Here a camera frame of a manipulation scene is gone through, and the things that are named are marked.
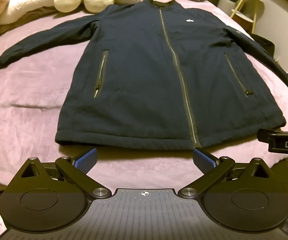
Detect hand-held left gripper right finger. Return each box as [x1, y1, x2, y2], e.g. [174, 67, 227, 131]
[180, 148, 284, 199]

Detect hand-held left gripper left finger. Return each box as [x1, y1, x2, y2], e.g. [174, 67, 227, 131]
[9, 148, 110, 199]

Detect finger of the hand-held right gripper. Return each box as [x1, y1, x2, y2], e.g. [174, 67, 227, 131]
[257, 128, 271, 143]

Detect navy zip jacket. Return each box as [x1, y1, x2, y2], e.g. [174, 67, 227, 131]
[0, 0, 288, 150]

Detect pink bed blanket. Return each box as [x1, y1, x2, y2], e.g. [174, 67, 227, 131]
[0, 0, 288, 193]

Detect black bag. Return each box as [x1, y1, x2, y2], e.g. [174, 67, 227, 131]
[252, 33, 276, 61]

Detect yellow side table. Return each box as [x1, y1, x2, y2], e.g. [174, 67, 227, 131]
[230, 0, 265, 28]

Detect white round bin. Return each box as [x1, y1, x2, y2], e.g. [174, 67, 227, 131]
[217, 0, 237, 16]

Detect white plush toy grey paws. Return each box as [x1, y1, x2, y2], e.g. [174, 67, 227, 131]
[0, 0, 60, 53]

